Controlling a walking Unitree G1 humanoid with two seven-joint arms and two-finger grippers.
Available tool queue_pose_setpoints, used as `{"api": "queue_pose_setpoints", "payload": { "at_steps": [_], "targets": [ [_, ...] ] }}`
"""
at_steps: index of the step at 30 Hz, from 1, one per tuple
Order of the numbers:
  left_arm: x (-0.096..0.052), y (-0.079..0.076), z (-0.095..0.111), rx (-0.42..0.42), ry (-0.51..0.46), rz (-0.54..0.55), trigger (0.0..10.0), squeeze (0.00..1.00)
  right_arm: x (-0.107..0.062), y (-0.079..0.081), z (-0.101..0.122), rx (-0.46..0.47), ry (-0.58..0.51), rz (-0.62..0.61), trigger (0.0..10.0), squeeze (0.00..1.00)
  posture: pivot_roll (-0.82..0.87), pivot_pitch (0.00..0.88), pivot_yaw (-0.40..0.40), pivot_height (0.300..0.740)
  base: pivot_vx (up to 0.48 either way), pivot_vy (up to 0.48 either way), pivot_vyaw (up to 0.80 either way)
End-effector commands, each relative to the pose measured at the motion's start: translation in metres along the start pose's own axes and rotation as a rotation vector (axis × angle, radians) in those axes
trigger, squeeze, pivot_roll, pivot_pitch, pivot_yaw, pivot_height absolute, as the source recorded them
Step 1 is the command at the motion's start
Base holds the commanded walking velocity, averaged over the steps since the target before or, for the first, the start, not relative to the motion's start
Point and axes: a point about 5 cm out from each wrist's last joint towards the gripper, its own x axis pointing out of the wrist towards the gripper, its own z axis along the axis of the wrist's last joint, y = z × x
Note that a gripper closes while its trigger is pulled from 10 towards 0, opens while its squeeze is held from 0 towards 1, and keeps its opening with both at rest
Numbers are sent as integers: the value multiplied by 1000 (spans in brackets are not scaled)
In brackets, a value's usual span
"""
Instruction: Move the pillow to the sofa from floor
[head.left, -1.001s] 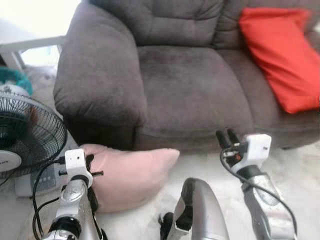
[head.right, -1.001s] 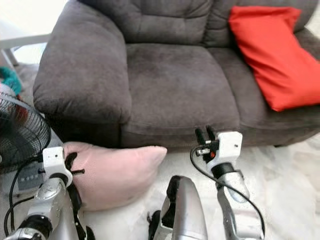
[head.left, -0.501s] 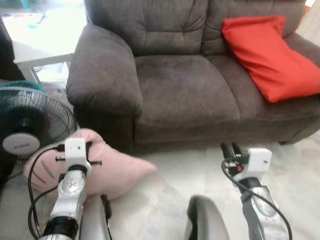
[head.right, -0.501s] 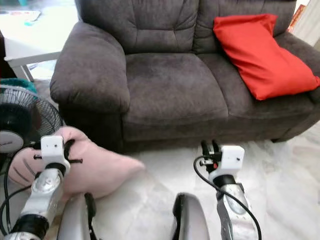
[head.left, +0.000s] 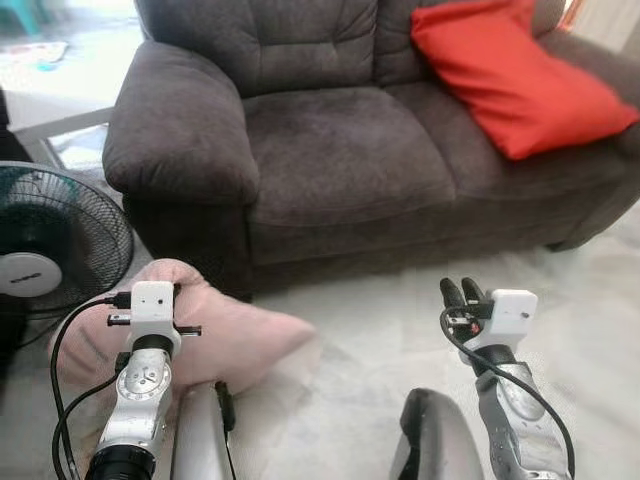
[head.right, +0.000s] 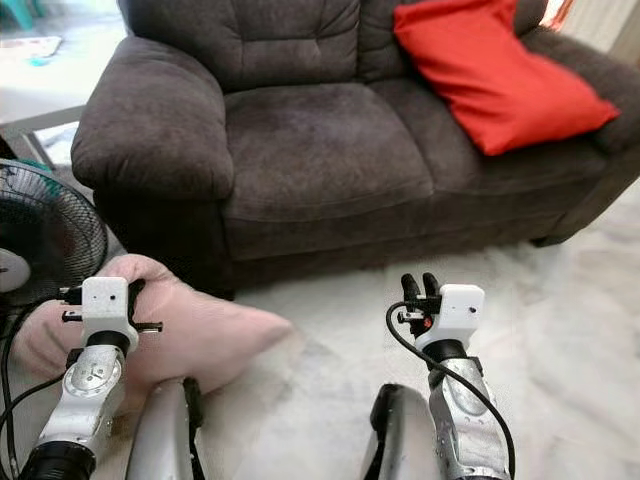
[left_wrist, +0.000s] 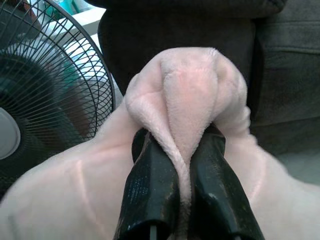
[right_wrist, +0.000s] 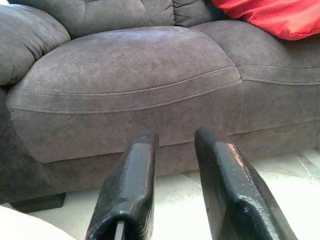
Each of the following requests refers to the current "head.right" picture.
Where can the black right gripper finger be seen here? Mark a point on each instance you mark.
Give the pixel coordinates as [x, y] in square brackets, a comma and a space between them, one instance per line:
[410, 287]
[430, 285]

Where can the pink pillow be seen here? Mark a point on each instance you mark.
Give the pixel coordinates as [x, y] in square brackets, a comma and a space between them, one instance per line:
[220, 335]

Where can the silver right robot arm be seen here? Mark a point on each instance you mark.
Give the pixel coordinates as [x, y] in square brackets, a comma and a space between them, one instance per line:
[465, 410]

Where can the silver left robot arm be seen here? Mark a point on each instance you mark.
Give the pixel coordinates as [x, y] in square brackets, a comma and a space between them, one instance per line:
[90, 395]

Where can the dark brown fabric sofa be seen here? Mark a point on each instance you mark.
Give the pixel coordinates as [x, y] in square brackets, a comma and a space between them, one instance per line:
[320, 150]

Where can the red pillow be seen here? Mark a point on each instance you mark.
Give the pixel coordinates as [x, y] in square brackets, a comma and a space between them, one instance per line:
[490, 75]

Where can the small teal floor toy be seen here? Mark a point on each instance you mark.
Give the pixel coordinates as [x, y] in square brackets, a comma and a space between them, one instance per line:
[40, 61]

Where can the colourful floor mat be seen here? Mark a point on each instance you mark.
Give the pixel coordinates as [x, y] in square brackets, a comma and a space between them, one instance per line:
[32, 48]

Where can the silver right robot leg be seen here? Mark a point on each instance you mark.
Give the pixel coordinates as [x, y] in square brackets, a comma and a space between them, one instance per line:
[400, 440]

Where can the silver robot leg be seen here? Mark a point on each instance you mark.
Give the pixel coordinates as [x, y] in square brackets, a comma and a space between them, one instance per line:
[160, 440]
[400, 440]

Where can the silver left robot leg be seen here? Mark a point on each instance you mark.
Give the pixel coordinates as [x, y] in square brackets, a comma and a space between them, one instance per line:
[160, 440]

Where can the white table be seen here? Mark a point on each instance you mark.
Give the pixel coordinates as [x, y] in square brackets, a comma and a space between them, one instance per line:
[40, 122]

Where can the black pedestal fan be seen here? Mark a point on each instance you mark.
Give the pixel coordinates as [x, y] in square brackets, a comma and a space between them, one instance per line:
[50, 220]

